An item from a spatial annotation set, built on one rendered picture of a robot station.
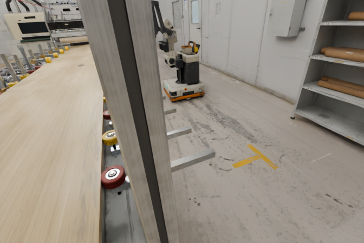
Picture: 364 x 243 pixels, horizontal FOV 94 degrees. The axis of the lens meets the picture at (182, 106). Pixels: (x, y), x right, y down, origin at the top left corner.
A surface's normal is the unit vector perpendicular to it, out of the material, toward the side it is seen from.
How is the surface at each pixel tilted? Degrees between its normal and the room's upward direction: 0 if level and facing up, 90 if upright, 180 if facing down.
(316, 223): 0
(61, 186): 0
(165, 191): 90
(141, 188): 90
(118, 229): 0
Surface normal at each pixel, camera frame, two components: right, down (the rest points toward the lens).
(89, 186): -0.06, -0.88
